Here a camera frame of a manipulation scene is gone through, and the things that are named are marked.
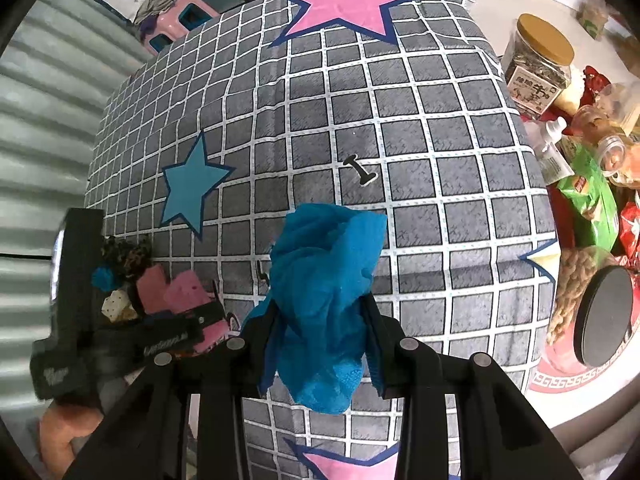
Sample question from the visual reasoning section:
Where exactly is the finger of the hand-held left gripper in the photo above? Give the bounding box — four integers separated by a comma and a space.
127, 295, 229, 333
135, 327, 207, 362

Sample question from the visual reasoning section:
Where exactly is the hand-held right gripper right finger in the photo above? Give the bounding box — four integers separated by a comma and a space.
360, 292, 583, 480

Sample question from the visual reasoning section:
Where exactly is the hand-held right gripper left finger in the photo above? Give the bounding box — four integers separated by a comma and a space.
62, 300, 286, 480

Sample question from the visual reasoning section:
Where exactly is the pink cloth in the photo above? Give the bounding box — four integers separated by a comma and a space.
165, 269, 232, 354

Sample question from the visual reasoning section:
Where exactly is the leopard print cloth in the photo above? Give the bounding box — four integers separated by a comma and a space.
101, 236, 152, 282

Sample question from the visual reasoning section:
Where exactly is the pink fuzzy sock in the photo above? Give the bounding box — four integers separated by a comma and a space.
136, 264, 169, 312

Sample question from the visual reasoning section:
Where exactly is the person's left hand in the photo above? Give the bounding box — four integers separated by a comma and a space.
39, 402, 106, 478

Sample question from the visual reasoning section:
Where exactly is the red patterned table mat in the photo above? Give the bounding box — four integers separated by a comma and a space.
526, 305, 640, 397

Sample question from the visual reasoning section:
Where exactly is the grey checkered star blanket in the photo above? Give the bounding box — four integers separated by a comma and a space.
84, 0, 559, 480

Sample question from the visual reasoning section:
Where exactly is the black round lid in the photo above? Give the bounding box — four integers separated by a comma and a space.
573, 265, 636, 367

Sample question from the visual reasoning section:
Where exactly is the green snack bag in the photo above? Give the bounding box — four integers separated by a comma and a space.
556, 144, 620, 252

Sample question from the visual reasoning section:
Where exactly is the white pump bottle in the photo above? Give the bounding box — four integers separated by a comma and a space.
529, 116, 574, 184

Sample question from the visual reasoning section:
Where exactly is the pink plastic stool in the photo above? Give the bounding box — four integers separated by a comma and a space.
139, 0, 222, 54

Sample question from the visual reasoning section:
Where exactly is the small clear plastic jar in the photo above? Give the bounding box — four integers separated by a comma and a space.
596, 131, 637, 177

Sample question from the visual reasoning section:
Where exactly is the jar with gold lid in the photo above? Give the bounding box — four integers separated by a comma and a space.
501, 13, 574, 117

